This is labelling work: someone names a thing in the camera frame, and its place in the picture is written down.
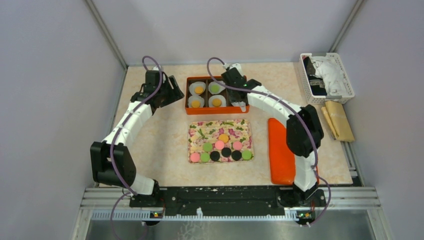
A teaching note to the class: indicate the orange cookie box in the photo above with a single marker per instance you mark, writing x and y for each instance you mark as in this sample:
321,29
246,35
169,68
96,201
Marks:
206,110

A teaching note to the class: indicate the orange cookie two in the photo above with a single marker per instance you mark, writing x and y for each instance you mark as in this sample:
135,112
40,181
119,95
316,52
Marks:
216,102

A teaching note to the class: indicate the white paper cup five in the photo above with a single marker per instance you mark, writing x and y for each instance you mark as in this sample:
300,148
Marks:
223,99

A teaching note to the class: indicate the white cloth in basket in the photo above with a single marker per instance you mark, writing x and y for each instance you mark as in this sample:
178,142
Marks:
330,72

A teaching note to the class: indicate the white paper cup one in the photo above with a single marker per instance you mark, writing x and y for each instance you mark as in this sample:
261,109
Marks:
192,85

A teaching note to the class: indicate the white paper cup four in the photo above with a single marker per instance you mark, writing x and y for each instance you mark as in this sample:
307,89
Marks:
195,97

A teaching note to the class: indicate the orange cookie five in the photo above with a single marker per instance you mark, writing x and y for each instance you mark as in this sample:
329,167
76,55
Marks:
196,104

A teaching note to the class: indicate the black cookie middle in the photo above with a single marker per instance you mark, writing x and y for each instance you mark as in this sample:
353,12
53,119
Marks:
226,152

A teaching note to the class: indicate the black cookie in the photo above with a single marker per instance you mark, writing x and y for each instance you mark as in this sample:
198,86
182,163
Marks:
226,152
215,156
236,155

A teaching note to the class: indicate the black item in basket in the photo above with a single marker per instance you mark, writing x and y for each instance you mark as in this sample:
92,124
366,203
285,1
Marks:
316,83

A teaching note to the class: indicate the floral tray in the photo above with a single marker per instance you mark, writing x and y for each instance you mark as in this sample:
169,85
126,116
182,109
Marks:
200,132

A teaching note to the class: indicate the green cookie top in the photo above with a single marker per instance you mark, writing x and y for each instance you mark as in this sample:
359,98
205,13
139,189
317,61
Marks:
214,89

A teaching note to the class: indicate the white plastic basket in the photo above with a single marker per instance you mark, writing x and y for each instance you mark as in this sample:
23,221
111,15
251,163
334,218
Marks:
316,99

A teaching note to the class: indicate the pink cookie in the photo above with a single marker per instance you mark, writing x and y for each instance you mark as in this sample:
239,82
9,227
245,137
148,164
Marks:
195,157
219,145
237,145

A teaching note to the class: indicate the pink cookie middle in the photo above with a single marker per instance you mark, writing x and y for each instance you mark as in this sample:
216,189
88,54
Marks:
219,145

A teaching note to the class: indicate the orange cookie four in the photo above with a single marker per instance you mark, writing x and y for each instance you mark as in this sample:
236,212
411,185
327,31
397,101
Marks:
224,138

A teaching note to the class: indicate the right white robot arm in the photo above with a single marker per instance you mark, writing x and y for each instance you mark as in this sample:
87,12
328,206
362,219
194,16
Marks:
304,131

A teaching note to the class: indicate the white paper cup two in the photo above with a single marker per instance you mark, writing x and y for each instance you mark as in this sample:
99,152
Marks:
222,88

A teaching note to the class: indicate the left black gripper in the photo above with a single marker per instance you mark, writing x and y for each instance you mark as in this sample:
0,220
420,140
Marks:
175,93

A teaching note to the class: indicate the pink cookie right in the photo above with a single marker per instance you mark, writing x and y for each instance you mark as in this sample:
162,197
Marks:
237,145

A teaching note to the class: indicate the green cookie bottom left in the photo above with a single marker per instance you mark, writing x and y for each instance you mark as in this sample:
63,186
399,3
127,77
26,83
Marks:
205,157

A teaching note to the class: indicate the black cookie left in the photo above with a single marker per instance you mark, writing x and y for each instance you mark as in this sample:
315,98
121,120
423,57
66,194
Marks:
215,156

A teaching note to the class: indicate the orange box lid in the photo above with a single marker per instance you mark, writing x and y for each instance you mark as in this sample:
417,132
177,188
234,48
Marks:
281,159

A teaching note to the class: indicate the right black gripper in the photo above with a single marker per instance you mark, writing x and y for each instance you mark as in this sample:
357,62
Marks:
232,99

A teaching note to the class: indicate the orange cookie one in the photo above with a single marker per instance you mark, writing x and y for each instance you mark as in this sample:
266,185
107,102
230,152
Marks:
198,90

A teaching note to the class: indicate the tan paper bag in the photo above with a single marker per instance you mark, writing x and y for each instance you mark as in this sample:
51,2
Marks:
337,121

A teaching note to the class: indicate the green cookie bottom right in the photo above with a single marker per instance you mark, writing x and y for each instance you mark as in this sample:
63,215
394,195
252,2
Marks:
246,155

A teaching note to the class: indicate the green cookie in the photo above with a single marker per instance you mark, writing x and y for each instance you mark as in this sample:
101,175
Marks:
207,147
214,89
205,157
246,155

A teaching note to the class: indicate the green cookie middle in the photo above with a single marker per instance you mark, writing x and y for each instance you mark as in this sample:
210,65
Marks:
207,147

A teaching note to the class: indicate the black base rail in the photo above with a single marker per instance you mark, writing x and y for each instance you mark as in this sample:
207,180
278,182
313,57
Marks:
228,201

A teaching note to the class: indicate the pink cookie bottom left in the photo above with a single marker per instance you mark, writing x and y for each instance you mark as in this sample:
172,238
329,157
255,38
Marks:
195,157

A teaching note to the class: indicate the black cookie right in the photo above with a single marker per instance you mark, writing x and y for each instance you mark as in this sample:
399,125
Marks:
236,155

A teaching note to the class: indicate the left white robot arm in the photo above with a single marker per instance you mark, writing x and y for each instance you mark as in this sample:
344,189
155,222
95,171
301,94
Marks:
111,160

